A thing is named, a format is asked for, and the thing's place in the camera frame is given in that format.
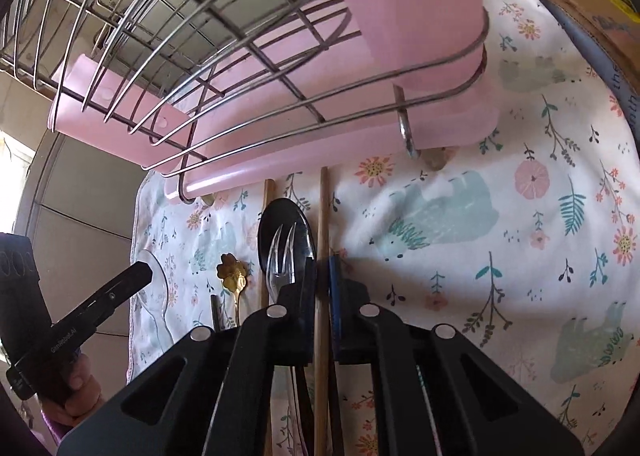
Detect pink utensil cup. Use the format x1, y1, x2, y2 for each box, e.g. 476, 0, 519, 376
306, 0, 488, 86

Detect metal wire dish rack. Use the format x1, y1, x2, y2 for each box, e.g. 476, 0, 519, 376
0, 0, 491, 204

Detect window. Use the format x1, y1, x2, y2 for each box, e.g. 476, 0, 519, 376
0, 131, 36, 237

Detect light wooden chopstick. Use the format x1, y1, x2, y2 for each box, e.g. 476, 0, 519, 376
260, 179, 276, 456
312, 167, 331, 456

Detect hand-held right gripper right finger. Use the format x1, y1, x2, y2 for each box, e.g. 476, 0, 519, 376
327, 256, 585, 456

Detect clear plastic spoon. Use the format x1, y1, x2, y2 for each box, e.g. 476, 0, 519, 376
131, 248, 176, 344

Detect pink drip tray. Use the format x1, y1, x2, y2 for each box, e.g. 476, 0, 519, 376
46, 53, 501, 199

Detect black spoon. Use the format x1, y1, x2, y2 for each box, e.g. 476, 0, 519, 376
257, 197, 319, 456

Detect grey lower kitchen cabinets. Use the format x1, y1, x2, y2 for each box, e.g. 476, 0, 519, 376
15, 128, 151, 387

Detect gold flower spoon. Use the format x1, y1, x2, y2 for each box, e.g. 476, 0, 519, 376
216, 252, 247, 331

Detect clear plastic fork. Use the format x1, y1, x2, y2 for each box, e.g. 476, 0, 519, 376
266, 225, 298, 309

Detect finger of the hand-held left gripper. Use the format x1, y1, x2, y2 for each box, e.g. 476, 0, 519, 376
6, 262, 154, 398

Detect person's left hand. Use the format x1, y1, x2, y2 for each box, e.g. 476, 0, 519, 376
42, 353, 106, 432

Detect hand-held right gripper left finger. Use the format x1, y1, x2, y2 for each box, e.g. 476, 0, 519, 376
56, 258, 319, 456

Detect floral printed cloth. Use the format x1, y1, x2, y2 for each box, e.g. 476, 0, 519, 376
127, 0, 640, 456

